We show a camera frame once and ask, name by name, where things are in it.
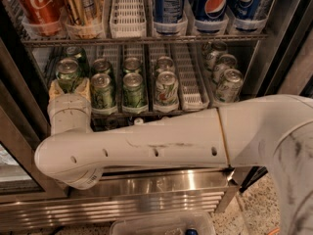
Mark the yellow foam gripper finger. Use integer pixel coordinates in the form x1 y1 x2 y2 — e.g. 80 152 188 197
49 79 65 101
75 77 91 101

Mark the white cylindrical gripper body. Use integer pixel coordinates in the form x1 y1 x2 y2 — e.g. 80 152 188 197
48 94 92 135

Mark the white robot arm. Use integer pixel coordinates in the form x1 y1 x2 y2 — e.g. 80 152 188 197
34 86 313 235

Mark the green can column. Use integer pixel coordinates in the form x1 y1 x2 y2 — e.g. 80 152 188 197
123 72 147 108
91 58 115 81
123 57 142 74
91 73 116 110

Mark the stainless steel fridge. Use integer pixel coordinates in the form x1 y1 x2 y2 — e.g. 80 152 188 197
0 0 313 231

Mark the empty white tray top shelf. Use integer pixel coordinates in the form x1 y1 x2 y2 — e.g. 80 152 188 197
110 0 147 38

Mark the empty white tray shelf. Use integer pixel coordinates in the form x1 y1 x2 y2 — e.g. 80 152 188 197
171 44 209 112
110 0 147 38

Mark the white green can front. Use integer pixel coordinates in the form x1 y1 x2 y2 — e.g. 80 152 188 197
155 71 178 106

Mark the white green can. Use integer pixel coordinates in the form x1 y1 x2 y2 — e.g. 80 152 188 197
155 56 175 75
155 71 178 106

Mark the white green can back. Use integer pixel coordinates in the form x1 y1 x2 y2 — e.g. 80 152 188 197
155 56 175 75

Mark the red coca cola can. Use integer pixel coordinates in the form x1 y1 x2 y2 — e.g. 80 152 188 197
18 0 62 36

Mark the gold soda can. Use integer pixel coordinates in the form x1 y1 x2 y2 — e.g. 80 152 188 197
65 0 102 39

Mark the empty white tray middle shelf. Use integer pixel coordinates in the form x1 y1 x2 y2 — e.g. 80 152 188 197
171 44 209 112

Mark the blue pepsi can left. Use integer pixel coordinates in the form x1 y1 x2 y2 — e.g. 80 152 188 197
153 0 185 34

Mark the white can right back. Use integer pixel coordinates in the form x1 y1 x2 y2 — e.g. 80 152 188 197
201 41 228 71

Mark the white can right front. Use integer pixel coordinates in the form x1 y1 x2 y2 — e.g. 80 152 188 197
215 69 243 103

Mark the white can right middle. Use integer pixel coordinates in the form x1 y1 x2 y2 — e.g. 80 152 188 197
211 54 237 84

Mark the blue pepsi can middle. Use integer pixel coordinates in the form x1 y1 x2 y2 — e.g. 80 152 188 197
193 0 227 33

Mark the fridge glass door right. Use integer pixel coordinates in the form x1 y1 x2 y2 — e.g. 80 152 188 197
236 32 313 193

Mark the brown drink bottle left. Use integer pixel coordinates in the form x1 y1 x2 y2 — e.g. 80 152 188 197
134 117 144 125

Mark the clear plastic bin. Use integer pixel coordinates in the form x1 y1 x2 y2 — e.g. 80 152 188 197
110 211 216 235

